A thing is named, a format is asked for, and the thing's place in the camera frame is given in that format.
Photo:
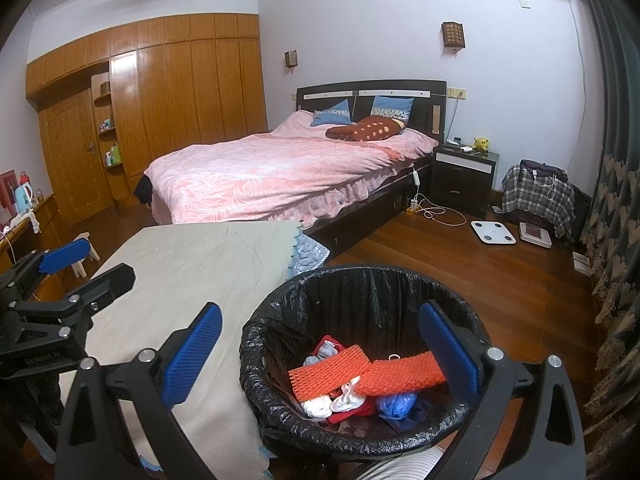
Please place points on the white floor scale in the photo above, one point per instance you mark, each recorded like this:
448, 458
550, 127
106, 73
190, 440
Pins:
492, 231

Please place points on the red photo frame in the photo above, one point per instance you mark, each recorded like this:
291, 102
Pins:
7, 190

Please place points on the yellow plush toy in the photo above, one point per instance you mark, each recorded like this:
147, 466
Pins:
481, 144

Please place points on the small wooden wall lamp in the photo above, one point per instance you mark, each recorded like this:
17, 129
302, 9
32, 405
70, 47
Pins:
291, 58

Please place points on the light blue kettle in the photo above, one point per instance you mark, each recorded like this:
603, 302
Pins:
22, 197

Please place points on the blue mesh fabric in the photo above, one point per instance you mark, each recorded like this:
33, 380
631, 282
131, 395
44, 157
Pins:
395, 402

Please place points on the yellow power strip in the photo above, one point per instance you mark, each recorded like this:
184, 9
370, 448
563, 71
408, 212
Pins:
414, 206

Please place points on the large wooden wall lamp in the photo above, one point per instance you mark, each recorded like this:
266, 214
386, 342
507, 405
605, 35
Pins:
452, 35

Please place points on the dark wooden bed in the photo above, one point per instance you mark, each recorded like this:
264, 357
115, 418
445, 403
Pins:
380, 205

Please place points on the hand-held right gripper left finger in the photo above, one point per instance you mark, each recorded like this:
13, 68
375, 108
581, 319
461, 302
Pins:
192, 355

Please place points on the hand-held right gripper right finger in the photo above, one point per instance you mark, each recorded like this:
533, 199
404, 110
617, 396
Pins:
447, 355

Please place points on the dark nightstand with white drawer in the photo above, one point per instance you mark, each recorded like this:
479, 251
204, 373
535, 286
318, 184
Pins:
462, 180

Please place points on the plaid cloth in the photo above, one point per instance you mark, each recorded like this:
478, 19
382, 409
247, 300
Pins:
540, 202

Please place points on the brown top floor scale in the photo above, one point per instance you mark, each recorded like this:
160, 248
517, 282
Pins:
535, 234

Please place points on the dark jacket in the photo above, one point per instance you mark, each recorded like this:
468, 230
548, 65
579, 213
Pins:
542, 170

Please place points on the white tissue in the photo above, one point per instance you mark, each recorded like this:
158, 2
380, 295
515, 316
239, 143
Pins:
350, 396

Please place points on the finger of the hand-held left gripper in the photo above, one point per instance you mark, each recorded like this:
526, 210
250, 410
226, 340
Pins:
107, 281
65, 256

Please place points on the wooden wardrobe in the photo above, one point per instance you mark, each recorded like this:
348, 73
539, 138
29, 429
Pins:
190, 95

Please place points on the pink blanket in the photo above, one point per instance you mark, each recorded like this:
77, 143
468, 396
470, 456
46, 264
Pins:
280, 175

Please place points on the orange knitted cloth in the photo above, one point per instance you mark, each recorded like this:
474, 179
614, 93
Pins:
325, 372

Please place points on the small wooden stool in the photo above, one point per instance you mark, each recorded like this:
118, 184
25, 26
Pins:
82, 260

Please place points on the black cloth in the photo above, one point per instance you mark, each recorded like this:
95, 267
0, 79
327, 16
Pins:
142, 190

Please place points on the red thermos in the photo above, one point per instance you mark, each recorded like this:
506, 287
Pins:
23, 178

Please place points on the grey blue sock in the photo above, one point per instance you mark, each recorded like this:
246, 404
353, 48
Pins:
322, 352

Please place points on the wooden side desk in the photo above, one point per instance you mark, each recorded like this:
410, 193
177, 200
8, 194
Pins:
25, 245

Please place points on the blue quilted pad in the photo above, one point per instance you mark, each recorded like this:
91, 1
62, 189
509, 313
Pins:
310, 255

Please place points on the wall socket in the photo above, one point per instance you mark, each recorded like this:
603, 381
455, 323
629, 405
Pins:
457, 93

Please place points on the trash bin with black bag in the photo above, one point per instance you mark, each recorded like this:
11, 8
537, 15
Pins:
280, 360

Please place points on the grey striped trousers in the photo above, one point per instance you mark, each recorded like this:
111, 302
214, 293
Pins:
400, 466

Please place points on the red cloth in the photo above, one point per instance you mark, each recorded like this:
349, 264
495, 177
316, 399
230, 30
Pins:
350, 414

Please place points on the patterned curtain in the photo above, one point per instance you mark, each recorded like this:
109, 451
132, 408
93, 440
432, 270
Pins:
617, 185

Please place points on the brown dotted pillow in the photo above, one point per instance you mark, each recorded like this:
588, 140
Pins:
365, 129

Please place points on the blue pillow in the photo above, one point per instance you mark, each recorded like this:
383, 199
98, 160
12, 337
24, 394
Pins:
392, 107
332, 115

